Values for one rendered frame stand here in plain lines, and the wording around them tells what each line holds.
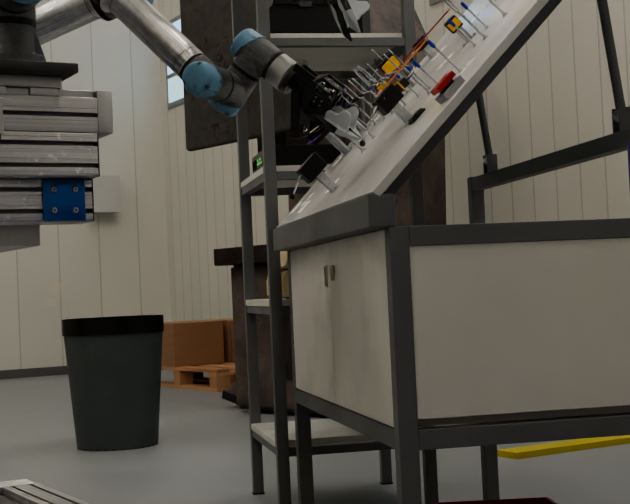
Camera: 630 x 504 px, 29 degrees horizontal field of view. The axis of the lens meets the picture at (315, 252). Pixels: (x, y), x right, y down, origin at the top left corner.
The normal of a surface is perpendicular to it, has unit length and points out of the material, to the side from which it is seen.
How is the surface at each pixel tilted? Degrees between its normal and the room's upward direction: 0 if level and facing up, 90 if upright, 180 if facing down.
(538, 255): 90
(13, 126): 90
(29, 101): 90
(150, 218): 90
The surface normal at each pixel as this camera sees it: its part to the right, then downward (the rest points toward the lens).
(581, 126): -0.87, 0.03
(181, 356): 0.50, -0.05
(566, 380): 0.19, -0.04
